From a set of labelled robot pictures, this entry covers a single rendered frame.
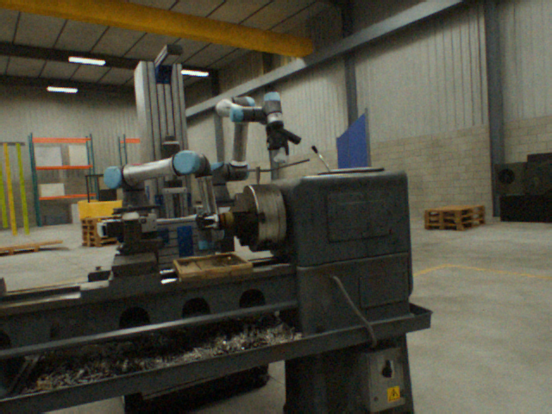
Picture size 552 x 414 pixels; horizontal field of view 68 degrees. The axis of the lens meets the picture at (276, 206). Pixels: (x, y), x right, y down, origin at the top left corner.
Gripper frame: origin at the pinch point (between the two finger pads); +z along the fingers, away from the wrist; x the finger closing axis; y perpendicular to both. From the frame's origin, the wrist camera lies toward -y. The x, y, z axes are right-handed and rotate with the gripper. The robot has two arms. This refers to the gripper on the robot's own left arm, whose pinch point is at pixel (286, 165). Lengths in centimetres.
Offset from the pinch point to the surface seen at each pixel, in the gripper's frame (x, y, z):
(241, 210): -9.5, 22.3, 17.5
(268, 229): 3.6, 14.7, 29.9
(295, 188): 12.5, 2.9, 14.6
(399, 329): 6, -38, 81
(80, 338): -4, 91, 62
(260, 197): 4.4, 16.2, 15.3
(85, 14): -855, 149, -702
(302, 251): 6.8, 2.1, 41.2
